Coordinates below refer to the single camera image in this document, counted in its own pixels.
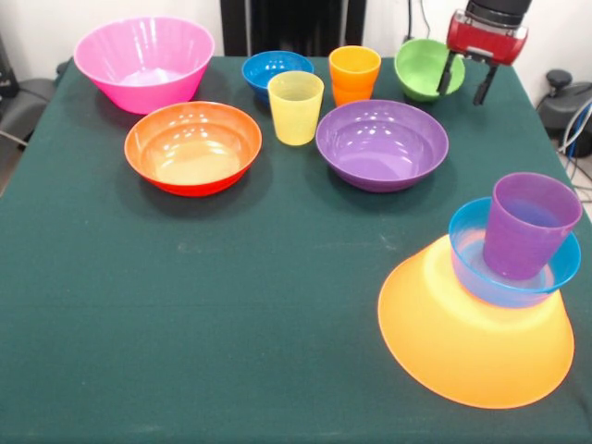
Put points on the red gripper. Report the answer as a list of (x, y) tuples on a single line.
[(485, 41)]

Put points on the green bowl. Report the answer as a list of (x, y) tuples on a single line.
[(421, 69)]

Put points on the purple cup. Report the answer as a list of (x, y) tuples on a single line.
[(518, 245)]

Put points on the light blue bowl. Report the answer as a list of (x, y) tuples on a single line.
[(467, 259)]

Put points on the large yellow-orange bowl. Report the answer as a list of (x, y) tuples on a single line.
[(462, 356)]

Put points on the purple bowl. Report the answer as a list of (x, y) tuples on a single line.
[(379, 148)]

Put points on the orange cup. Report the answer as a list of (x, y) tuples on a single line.
[(353, 76)]

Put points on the yellow cup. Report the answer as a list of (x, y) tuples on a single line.
[(296, 115)]

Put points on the dark blue bowl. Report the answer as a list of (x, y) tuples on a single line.
[(261, 69)]

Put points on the red bowl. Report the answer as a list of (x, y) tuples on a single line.
[(194, 152)]

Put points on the pink bowl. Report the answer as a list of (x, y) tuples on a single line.
[(139, 55)]

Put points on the dark green tablecloth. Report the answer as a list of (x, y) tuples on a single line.
[(185, 300)]

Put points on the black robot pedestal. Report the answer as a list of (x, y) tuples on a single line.
[(296, 23)]

